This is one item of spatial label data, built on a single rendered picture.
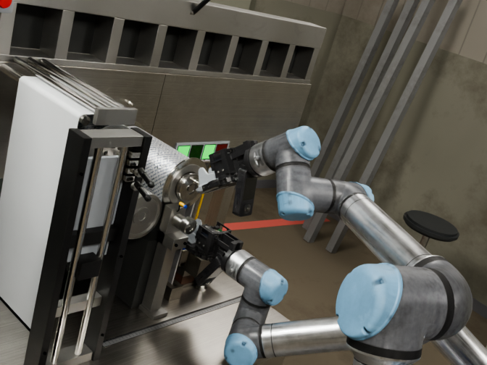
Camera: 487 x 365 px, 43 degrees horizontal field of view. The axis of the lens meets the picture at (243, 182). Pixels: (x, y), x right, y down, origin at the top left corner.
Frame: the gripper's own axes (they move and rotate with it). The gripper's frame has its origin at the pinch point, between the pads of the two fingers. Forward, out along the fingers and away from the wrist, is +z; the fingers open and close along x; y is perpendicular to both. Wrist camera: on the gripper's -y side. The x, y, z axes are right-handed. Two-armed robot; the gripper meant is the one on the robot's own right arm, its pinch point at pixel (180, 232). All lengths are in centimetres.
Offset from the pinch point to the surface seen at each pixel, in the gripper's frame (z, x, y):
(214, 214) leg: 48, -71, -28
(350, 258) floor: 80, -280, -109
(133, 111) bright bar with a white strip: -5.5, 30.1, 36.2
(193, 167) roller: -3.5, 5.7, 20.9
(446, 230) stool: 13, -247, -45
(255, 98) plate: 30, -53, 29
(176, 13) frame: 30, -8, 52
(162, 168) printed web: 0.9, 11.5, 19.1
